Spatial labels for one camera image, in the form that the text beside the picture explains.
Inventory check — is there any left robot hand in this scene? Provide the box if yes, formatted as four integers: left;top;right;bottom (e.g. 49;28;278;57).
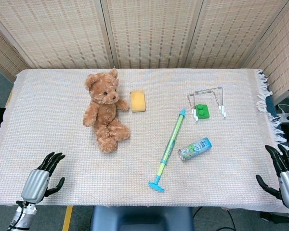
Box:
20;152;66;205

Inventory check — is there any blue green water pump toy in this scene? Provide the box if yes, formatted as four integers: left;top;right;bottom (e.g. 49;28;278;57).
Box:
148;108;186;193

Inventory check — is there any brown teddy bear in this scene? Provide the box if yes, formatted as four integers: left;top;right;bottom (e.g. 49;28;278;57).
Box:
83;68;131;154

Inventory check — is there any metal wire stand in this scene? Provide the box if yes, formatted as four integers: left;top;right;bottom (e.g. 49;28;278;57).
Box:
187;86;227;123

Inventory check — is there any light blue drink can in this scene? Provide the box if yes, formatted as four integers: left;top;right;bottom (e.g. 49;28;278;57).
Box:
178;137;212;162

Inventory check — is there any woven white tablecloth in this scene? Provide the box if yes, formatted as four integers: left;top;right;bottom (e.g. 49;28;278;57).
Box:
0;68;289;214

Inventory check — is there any green toy building block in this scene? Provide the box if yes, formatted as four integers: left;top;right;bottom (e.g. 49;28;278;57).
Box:
195;103;210;120

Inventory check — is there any yellow sponge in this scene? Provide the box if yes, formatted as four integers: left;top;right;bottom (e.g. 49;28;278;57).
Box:
130;90;147;113

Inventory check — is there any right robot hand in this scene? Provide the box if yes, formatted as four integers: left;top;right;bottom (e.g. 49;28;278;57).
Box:
255;143;289;213

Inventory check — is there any folding woven screen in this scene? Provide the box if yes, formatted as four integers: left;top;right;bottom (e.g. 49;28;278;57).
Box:
0;0;289;97

